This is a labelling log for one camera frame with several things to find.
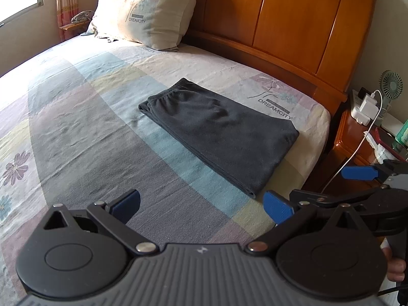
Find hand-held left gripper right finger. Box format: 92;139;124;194
245;189;367;256

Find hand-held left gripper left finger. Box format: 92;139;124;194
43;189;160;256

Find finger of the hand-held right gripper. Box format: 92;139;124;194
340;159;408;182
288;186;388;212

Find dark grey pants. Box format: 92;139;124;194
138;77;300;200

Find person's right hand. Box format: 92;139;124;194
381;240;408;284

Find white paper slips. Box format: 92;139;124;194
365;132;396;163

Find wooden nightstand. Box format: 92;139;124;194
301;107;408;195

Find red-cased phone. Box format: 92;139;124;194
374;127;408;161

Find green package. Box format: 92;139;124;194
394;118;408;152

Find white charger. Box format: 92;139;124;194
360;92;383;112

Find green desk fan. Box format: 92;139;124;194
379;70;404;109

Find patchwork floral bedsheet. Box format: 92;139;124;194
0;33;332;297

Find wooden headboard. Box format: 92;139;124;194
174;0;383;118

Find small wooden shelf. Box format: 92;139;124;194
59;22;91;42

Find grey plush toy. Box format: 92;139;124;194
71;10;94;23

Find beige printed pillow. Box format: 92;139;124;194
86;0;209;52

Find white charging cable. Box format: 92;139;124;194
320;89;385;195

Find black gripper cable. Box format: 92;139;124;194
376;282;408;306

